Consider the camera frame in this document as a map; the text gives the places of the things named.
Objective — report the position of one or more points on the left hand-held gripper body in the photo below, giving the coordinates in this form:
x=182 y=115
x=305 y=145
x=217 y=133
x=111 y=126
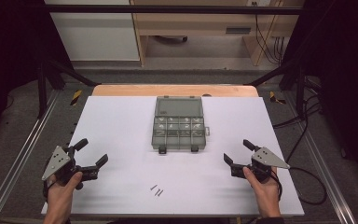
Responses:
x=56 y=161

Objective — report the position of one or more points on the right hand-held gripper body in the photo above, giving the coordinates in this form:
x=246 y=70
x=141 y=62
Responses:
x=268 y=158

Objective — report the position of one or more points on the clear grey compartment box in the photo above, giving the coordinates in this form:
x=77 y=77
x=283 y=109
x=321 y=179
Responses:
x=178 y=141

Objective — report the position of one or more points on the long metal screw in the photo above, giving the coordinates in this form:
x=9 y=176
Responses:
x=157 y=192
x=153 y=187
x=160 y=193

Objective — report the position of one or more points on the person's left hand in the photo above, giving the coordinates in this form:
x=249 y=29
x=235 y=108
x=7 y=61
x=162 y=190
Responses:
x=60 y=193

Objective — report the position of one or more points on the person's right hand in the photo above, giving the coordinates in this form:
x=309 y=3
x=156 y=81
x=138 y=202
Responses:
x=265 y=191

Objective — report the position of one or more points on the yellow black tape marker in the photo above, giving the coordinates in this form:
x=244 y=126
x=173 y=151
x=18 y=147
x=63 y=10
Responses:
x=76 y=97
x=275 y=98

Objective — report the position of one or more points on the group of small silver screws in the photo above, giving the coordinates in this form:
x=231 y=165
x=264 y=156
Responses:
x=180 y=122

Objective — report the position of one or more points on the white cabinet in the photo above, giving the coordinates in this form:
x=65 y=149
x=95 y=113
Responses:
x=96 y=34

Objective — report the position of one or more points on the black curtain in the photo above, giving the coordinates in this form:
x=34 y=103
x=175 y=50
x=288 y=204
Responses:
x=345 y=62
x=9 y=46

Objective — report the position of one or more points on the office chair base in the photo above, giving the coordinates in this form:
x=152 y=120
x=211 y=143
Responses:
x=171 y=39

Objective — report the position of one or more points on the wooden desk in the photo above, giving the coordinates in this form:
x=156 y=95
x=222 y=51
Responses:
x=199 y=21

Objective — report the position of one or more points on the black horizontal bar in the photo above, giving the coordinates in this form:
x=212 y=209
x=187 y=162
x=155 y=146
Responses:
x=167 y=9

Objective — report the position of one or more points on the aluminium rail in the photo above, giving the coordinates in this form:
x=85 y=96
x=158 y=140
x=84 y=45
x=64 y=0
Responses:
x=18 y=161
x=326 y=174

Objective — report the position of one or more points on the black metal stand frame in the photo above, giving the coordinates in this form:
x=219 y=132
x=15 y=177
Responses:
x=298 y=90
x=43 y=90

